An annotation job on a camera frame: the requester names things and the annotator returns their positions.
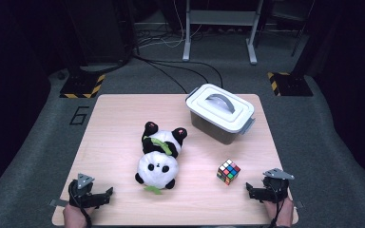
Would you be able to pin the grey tape strip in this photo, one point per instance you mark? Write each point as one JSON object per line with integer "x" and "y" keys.
{"x": 298, "y": 205}
{"x": 58, "y": 203}

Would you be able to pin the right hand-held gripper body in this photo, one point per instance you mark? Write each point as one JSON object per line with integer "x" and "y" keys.
{"x": 277, "y": 186}

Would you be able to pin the black yellow striped base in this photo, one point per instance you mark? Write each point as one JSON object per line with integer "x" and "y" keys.
{"x": 290, "y": 85}
{"x": 82, "y": 85}

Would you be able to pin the white plastic tray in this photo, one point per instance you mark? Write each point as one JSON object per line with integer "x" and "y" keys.
{"x": 218, "y": 107}

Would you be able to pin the black tape floor mark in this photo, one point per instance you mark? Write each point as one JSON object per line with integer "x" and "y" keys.
{"x": 79, "y": 115}

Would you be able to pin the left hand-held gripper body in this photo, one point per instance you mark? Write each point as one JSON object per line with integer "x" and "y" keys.
{"x": 85, "y": 198}

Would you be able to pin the white metal stand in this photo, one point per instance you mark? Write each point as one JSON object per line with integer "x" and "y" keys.
{"x": 221, "y": 17}

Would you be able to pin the person's right hand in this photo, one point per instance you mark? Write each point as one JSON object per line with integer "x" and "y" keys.
{"x": 282, "y": 212}

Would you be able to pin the colourful puzzle cube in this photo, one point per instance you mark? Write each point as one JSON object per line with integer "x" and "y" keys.
{"x": 228, "y": 172}

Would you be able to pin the panda plush toy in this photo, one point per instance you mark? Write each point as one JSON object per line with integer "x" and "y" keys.
{"x": 158, "y": 158}

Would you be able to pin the person's left hand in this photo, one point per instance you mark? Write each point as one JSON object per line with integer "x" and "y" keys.
{"x": 74, "y": 217}

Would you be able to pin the brown translucent storage box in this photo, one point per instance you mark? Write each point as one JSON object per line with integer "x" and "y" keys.
{"x": 215, "y": 131}

